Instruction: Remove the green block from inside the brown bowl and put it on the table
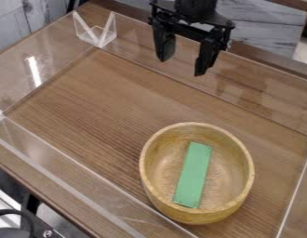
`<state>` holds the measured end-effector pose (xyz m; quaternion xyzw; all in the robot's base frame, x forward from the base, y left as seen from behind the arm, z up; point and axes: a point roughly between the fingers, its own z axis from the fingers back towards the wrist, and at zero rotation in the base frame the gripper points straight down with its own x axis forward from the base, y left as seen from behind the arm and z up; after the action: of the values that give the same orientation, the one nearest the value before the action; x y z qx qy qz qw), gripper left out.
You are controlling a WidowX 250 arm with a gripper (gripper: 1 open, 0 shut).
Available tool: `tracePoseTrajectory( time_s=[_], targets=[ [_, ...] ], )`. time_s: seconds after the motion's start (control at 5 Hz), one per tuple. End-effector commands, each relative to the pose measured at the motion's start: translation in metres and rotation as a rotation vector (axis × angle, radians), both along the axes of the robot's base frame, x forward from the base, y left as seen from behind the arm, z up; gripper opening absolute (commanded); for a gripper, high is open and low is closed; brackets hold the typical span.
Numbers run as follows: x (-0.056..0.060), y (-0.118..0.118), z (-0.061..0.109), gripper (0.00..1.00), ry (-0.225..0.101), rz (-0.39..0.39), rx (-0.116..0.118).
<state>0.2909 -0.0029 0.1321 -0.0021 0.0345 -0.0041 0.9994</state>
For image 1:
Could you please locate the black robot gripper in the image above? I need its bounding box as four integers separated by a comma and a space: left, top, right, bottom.
150, 0, 235, 76

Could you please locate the green rectangular block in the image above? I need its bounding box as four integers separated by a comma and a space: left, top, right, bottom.
172, 142, 212, 208

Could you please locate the brown wooden bowl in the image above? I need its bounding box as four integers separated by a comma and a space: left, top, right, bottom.
139, 122, 257, 225

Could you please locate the black metal table leg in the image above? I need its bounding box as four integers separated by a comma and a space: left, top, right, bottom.
23, 193, 42, 215

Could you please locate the clear acrylic corner bracket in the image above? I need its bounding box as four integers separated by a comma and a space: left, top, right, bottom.
72, 11, 118, 48

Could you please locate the clear acrylic tray wall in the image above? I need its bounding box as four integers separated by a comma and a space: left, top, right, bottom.
0, 111, 198, 238

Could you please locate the black cable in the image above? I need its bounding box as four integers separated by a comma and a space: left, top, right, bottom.
0, 208, 38, 238

